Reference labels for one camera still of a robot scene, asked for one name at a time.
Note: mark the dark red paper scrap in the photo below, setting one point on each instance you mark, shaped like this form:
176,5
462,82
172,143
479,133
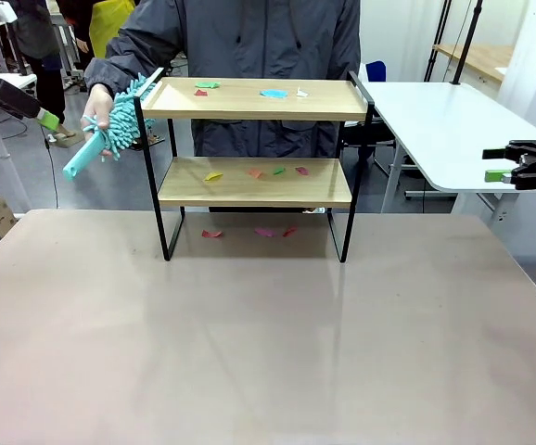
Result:
201,93

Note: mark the person in grey jacket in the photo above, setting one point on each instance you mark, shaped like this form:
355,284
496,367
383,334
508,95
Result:
259,37

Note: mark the yellow garment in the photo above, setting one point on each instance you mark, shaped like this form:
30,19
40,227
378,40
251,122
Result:
108,28

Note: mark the blue paper scrap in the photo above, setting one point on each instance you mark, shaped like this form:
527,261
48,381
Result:
273,93

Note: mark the person's right hand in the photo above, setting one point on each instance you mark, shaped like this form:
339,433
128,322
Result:
97,104

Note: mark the white side table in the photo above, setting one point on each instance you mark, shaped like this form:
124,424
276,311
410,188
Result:
435,125

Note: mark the magenta paper scrap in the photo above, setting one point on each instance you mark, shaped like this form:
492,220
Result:
264,232

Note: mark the two-tier wood metal shelf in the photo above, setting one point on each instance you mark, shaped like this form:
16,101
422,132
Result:
249,105

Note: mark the pink-red paper scrap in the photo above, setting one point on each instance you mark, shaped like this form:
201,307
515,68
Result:
301,170

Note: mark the small green paper scrap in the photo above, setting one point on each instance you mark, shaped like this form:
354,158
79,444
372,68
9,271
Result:
279,171

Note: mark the blue chair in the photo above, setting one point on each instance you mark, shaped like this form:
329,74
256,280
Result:
376,72

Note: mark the teal chenille duster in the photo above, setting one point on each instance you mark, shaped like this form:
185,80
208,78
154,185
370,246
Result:
124,116

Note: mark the black stand pole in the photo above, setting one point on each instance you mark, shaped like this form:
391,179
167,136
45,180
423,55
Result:
466,41

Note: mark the yellow paper scrap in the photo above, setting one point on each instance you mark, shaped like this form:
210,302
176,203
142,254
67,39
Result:
213,177

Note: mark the orange paper scrap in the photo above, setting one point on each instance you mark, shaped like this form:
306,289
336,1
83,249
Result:
255,173

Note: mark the black tripod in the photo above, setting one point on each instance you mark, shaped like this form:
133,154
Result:
437,41

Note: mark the white paper scrap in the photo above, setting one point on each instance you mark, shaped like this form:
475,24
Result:
301,93

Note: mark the background person in dark clothes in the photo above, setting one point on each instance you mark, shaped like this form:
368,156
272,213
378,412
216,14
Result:
75,23
41,37

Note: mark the person's right forearm grey sleeve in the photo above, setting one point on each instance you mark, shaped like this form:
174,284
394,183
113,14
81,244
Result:
119,60

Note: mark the wooden background desk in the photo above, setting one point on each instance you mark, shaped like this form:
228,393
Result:
481,55

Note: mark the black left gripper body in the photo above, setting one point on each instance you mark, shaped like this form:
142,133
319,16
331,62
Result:
13,99

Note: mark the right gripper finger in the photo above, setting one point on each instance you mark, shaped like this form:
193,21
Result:
532,175
527,150

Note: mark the large green paper scrap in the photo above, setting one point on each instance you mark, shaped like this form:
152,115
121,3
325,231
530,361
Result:
208,85

